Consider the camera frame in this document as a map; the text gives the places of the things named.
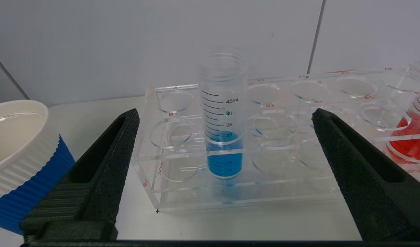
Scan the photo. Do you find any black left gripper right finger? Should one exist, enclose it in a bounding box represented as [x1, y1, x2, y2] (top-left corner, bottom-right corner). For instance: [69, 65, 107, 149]
[312, 108, 420, 240]

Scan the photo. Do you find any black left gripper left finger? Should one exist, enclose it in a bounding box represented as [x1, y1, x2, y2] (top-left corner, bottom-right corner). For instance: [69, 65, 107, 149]
[20, 109, 140, 240]

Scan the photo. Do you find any blue pigment test tube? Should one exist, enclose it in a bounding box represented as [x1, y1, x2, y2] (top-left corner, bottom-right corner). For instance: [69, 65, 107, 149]
[197, 48, 249, 187]

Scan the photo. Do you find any red pigment test tube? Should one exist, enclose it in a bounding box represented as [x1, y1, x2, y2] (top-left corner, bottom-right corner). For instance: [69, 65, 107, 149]
[385, 62, 420, 164]

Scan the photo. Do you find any clear acrylic test tube rack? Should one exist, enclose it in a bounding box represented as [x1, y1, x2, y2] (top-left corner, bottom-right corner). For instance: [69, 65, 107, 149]
[133, 65, 420, 210]

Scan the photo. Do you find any blue white paper cup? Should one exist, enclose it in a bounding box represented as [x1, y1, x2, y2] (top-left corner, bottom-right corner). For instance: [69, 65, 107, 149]
[0, 100, 76, 235]

